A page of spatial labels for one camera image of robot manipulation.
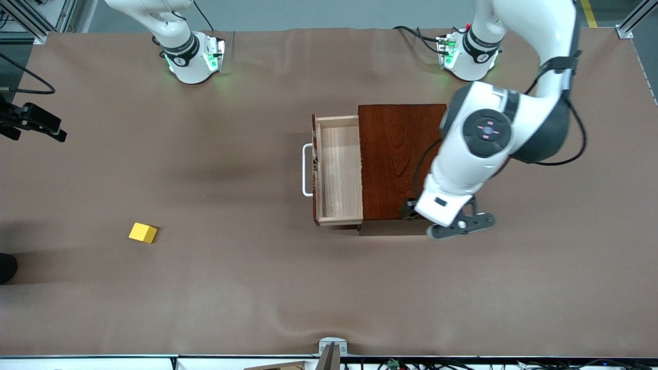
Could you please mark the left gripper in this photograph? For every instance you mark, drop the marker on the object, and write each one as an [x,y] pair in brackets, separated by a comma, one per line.
[408,209]

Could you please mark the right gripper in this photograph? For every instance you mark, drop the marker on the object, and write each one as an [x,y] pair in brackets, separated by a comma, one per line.
[32,118]

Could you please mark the light wooden drawer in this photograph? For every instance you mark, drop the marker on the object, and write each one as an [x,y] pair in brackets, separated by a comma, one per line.
[339,174]

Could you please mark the yellow block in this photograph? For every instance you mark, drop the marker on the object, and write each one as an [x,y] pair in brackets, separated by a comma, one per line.
[142,232]

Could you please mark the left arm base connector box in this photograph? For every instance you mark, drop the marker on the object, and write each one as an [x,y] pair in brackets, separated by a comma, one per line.
[446,51]

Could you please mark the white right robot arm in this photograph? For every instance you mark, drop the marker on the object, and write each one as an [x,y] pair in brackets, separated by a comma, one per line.
[180,51]

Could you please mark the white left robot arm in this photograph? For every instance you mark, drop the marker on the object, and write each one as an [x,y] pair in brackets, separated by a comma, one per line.
[462,159]

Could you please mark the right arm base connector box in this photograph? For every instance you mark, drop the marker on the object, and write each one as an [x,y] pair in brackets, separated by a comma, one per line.
[215,54]

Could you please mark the dark red wooden cabinet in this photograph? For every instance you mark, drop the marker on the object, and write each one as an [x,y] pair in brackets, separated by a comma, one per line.
[396,164]

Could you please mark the grey metal table clamp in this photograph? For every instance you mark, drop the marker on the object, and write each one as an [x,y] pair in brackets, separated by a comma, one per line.
[333,343]

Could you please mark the brown table cover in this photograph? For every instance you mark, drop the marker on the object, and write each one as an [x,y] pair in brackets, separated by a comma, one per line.
[257,288]

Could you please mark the light wooden board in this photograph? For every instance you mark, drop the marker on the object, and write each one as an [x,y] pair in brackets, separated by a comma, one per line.
[282,366]

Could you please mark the yellow floor tape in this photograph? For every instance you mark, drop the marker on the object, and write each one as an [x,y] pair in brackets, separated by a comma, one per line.
[589,13]

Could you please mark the single aluminium profile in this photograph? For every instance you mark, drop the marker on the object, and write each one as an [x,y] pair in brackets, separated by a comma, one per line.
[629,25]

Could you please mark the aluminium frame with diagonal struts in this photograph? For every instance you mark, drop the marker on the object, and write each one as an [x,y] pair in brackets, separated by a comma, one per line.
[36,28]

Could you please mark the white table edge rail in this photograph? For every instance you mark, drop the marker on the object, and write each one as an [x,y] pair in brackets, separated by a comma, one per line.
[103,364]

